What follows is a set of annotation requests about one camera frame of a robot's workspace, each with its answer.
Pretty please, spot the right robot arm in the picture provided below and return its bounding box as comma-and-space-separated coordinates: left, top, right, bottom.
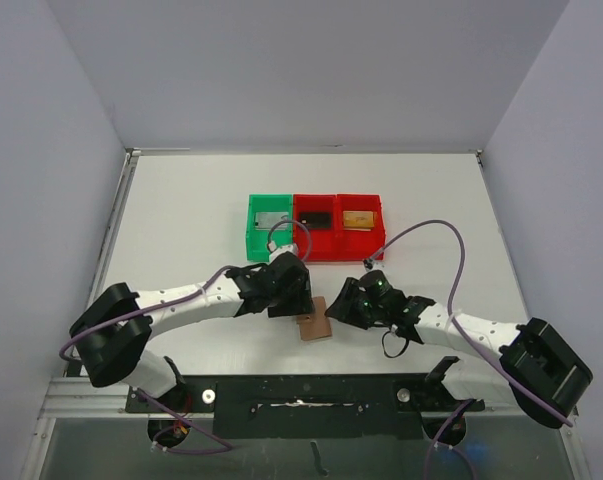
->
326, 270, 593, 429

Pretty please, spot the silver credit card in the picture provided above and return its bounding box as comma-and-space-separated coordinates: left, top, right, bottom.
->
253, 211, 288, 231

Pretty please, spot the red plastic double bin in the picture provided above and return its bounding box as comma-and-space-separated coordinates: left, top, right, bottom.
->
292, 194, 386, 262

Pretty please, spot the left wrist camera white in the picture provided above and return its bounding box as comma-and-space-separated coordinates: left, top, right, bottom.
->
266, 241, 299, 261

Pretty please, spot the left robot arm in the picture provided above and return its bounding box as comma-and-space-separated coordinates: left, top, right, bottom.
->
65, 252, 314, 399

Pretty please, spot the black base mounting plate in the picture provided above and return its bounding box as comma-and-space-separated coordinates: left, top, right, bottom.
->
125, 372, 482, 441

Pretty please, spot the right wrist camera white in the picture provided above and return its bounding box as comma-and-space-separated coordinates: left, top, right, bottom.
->
363, 253, 383, 271

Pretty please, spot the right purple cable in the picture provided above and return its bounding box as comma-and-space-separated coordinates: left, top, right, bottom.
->
370, 218, 575, 480

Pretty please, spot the brown leather card holder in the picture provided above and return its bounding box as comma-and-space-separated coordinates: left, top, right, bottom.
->
296, 296, 332, 342

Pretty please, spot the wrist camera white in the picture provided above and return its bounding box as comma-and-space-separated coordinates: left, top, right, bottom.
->
266, 241, 299, 261
363, 253, 383, 271

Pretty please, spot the green plastic bin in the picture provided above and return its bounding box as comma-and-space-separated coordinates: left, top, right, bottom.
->
245, 194, 293, 263

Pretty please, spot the black credit card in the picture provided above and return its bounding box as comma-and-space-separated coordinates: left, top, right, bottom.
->
298, 211, 332, 230

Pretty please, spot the gold credit card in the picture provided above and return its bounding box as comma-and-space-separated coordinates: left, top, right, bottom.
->
342, 210, 377, 231

